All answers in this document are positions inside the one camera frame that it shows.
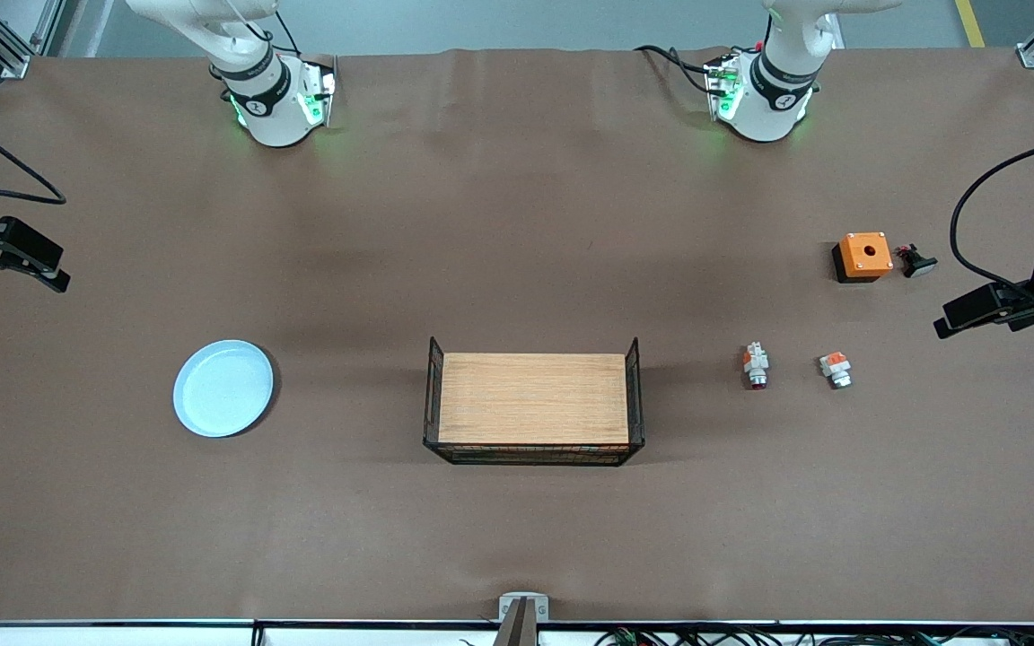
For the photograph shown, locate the red push button module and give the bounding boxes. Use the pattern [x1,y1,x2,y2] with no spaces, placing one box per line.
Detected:
[742,342,770,391]

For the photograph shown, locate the light blue round plate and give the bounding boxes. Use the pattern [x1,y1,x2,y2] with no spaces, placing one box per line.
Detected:
[173,339,275,439]

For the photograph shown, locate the black mushroom push button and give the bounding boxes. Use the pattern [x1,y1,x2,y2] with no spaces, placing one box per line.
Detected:
[896,243,939,279]

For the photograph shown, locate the brown table mat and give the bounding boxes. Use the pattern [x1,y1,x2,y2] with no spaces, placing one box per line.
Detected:
[0,45,1034,624]

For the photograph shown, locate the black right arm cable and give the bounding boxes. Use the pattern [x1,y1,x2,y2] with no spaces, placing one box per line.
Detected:
[0,100,67,205]

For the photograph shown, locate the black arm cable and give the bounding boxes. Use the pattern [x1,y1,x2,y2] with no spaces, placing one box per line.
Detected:
[0,100,67,205]
[950,128,1034,310]

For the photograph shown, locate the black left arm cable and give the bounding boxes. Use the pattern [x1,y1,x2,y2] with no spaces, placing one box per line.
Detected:
[950,128,1034,310]

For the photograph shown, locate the orange button enclosure box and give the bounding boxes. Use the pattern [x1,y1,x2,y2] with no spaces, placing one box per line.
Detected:
[832,232,894,284]

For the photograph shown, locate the black base power cable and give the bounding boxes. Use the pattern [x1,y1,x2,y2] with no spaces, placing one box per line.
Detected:
[634,45,715,95]

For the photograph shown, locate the wire basket with wooden base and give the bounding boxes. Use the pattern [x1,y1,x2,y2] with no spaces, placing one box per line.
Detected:
[423,336,645,467]

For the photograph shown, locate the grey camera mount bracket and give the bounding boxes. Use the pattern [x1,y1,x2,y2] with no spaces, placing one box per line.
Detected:
[495,592,551,646]

